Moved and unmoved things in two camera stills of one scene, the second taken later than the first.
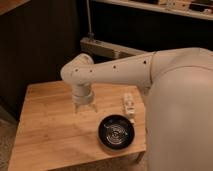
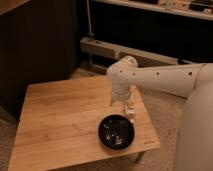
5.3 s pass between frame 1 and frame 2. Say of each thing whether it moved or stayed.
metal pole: stayed
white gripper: moved
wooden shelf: stayed
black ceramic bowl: stayed
